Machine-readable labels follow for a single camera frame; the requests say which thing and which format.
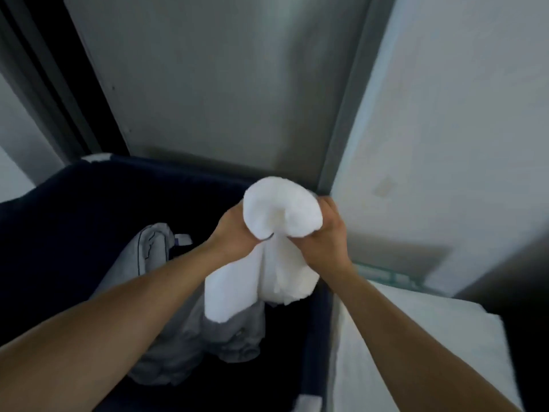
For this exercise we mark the person's left forearm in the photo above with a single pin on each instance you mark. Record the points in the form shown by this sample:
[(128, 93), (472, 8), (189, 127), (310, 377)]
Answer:
[(94, 338)]

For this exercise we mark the white pillowcase black piping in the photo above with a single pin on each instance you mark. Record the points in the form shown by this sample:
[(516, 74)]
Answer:
[(171, 347)]

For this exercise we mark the grey door frame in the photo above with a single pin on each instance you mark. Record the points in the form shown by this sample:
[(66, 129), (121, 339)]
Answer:
[(356, 90)]

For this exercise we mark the navy laundry hamper white frame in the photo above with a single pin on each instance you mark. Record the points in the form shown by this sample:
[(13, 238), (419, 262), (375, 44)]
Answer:
[(64, 235)]

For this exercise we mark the grey door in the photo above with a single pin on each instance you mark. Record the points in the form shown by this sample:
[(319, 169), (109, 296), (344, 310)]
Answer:
[(223, 72)]

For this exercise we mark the person's left hand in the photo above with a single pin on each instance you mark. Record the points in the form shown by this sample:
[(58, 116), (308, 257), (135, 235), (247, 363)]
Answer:
[(233, 235)]

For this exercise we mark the white towel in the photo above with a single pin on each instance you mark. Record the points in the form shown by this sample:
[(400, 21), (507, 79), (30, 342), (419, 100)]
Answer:
[(450, 321), (279, 201)]

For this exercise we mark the person's right forearm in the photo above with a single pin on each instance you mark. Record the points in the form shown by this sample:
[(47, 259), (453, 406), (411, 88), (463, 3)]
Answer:
[(420, 356)]

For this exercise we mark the person's right hand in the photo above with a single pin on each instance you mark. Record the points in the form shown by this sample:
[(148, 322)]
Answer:
[(326, 244)]

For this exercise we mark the teal white boxes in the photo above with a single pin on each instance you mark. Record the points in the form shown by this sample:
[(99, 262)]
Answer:
[(394, 276)]

